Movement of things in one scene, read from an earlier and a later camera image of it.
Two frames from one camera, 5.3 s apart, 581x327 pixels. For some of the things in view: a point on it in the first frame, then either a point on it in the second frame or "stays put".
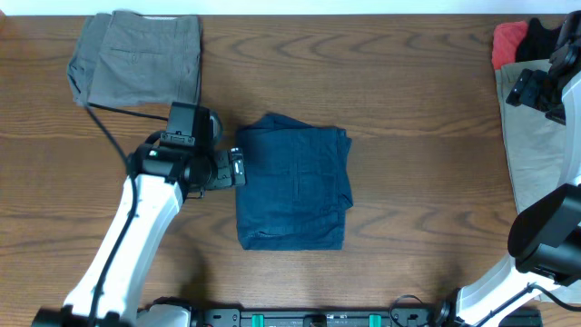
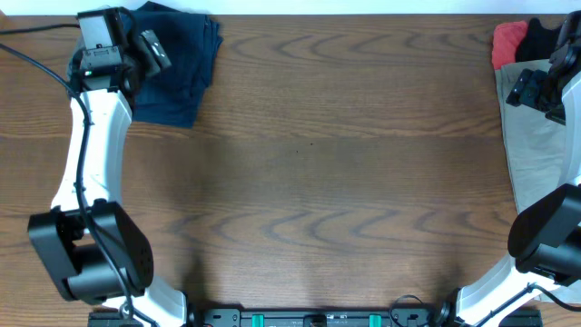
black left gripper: (227, 177) → (155, 64)
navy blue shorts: (292, 185) → (171, 96)
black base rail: (341, 318) stays put
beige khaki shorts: (536, 144) stays put
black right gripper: (528, 91) stays put
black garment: (538, 43) stays put
